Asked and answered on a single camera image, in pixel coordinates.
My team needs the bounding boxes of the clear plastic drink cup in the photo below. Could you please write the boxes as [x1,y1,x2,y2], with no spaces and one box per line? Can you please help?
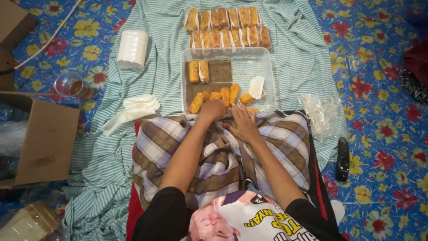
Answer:
[54,72,94,100]

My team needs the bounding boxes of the black remote control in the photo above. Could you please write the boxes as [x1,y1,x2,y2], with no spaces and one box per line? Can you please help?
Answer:
[335,137,350,183]

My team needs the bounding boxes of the crumpled white plastic sheet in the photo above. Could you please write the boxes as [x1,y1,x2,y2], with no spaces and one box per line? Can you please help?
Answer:
[100,94,161,137]

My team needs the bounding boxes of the person's right hand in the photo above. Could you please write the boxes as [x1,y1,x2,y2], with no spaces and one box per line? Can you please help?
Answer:
[222,103,262,144]

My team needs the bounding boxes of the black and white printed shirt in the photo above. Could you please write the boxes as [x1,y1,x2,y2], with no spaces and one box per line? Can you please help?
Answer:
[132,186,346,241]

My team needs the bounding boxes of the dark red cloth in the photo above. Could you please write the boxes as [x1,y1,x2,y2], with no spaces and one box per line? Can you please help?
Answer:
[403,40,428,87]

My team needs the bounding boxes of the brown paper tray liner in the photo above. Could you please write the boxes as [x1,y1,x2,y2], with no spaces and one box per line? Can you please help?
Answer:
[185,60,233,104]

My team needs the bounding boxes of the green striped cloth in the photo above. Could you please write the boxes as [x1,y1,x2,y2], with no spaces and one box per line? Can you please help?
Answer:
[62,0,348,241]

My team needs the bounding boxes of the rows of wrapped rolls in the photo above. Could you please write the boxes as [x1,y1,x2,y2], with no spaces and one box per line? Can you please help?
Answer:
[184,6,272,54]

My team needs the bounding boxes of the stack of white paper cups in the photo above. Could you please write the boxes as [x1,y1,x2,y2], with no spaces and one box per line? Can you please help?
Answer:
[116,29,149,72]

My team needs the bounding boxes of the paper-wrapped fried roll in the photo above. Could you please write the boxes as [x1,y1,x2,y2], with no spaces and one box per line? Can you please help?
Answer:
[187,60,200,83]
[198,59,210,83]

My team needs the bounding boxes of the pile of clear plastic bags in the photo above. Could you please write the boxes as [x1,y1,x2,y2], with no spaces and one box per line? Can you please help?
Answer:
[301,93,348,141]

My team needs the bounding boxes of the white paper wrapper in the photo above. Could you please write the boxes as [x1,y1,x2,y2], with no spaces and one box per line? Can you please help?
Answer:
[248,76,265,100]

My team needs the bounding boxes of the white paper piece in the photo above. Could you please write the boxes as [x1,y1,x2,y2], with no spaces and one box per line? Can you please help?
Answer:
[332,200,346,224]

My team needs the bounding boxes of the closed cardboard box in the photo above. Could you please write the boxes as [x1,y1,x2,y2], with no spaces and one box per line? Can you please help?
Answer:
[0,0,38,91]

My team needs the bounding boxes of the white cable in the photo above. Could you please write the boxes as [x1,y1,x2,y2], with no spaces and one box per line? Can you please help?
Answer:
[0,0,82,75]

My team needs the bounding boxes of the open cardboard box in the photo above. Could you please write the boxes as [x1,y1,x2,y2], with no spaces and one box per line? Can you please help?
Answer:
[0,91,80,189]

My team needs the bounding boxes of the black patterned cloth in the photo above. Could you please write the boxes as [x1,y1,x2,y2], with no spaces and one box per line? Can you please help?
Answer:
[398,69,428,104]

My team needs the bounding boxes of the beige packet in plastic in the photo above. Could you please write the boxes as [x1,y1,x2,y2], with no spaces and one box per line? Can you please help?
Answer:
[0,201,62,241]

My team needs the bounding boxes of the blue floral mat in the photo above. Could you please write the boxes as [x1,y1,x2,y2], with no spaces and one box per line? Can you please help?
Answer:
[0,0,428,241]

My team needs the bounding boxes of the person's left hand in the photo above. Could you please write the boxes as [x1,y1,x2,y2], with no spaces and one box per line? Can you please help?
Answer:
[200,99,227,122]

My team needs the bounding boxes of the clear plastic wrap bundle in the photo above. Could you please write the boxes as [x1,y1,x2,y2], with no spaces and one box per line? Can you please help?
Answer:
[0,104,30,181]

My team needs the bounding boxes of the clear plastic tray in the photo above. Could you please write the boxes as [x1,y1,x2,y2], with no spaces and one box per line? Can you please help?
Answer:
[181,47,277,116]

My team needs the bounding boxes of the group of bare fried rolls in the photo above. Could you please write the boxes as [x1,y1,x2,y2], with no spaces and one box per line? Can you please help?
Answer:
[189,84,259,115]

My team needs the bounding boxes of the brown checked sarong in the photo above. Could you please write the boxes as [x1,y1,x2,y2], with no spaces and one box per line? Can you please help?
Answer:
[133,110,311,211]

